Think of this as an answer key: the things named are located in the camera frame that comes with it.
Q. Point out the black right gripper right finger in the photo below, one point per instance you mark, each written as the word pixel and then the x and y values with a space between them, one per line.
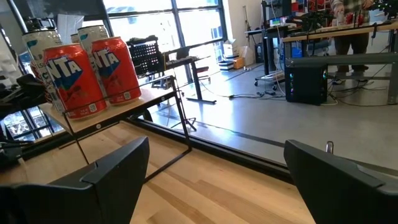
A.
pixel 342 193

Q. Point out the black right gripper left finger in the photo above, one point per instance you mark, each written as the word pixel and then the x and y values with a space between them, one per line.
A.
pixel 102 186

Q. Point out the red can with white label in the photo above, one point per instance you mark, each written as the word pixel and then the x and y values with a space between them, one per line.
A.
pixel 36 76

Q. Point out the tall white black can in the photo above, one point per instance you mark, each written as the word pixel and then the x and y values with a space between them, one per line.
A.
pixel 40 43

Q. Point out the short red soda can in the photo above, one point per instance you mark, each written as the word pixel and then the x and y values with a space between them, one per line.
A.
pixel 74 82

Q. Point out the tall beige slim can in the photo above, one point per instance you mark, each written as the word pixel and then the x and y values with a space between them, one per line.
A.
pixel 74 38

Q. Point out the tall white blue can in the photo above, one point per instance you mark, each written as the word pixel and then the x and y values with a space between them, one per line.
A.
pixel 93 32

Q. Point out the orange Fanta can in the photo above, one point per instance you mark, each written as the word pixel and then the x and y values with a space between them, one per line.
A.
pixel 116 71

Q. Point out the wooden shelf with black legs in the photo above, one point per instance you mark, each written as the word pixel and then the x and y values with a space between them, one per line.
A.
pixel 149 95

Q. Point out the white hanging sheet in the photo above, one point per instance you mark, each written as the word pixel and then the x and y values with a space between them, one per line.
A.
pixel 70 26

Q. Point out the black computer tower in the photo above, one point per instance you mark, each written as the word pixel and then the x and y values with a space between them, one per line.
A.
pixel 306 84

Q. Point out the black perforated chair back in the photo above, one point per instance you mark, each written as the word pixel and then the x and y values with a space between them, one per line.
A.
pixel 144 57

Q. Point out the grey metal bench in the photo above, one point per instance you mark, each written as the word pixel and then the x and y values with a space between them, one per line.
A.
pixel 357 59

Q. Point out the black standing desk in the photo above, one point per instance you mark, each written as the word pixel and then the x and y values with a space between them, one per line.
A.
pixel 196 81

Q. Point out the person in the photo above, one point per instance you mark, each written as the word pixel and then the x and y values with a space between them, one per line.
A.
pixel 351 43

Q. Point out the wooden top workbench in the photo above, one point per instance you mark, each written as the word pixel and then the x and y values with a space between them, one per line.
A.
pixel 339 31

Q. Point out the small orange box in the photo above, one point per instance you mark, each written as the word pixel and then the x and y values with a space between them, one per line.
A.
pixel 238 63

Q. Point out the beige cardboard box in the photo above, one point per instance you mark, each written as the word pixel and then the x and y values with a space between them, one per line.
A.
pixel 247 54

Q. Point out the stacked white blue trays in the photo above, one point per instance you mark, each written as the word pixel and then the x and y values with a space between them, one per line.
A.
pixel 226 66

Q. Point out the white cardboard box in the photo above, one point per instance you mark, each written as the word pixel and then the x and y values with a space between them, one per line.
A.
pixel 230 49

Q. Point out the bright window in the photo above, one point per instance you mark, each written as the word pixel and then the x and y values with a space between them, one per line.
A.
pixel 199 25

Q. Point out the black monitor on stand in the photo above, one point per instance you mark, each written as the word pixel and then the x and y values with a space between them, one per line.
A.
pixel 280 9

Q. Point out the black aluminium table frame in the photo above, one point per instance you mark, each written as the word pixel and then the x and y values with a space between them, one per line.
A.
pixel 217 151

